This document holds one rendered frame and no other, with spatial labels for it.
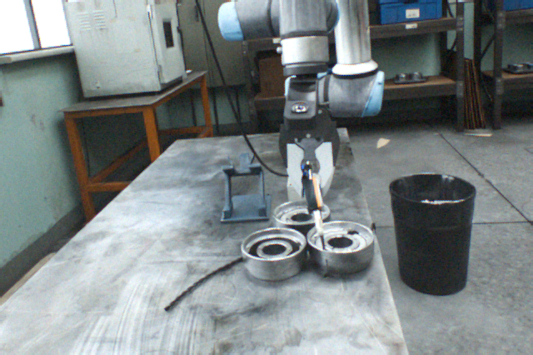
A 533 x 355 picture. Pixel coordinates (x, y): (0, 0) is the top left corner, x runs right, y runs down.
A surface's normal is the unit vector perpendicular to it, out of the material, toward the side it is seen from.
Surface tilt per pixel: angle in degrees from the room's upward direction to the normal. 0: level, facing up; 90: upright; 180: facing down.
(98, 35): 90
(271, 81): 91
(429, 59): 90
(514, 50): 90
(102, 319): 0
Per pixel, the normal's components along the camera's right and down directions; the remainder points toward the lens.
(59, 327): -0.11, -0.96
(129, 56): -0.12, 0.27
